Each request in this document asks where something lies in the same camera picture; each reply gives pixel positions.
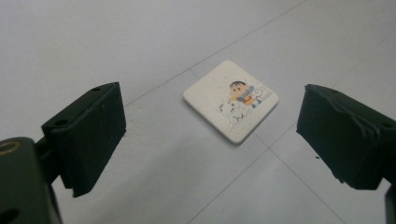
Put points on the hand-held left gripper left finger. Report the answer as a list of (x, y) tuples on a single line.
[(90, 133)]

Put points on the white square cartoon print coaster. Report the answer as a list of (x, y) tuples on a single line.
[(208, 96)]

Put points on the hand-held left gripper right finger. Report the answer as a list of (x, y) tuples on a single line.
[(348, 140)]

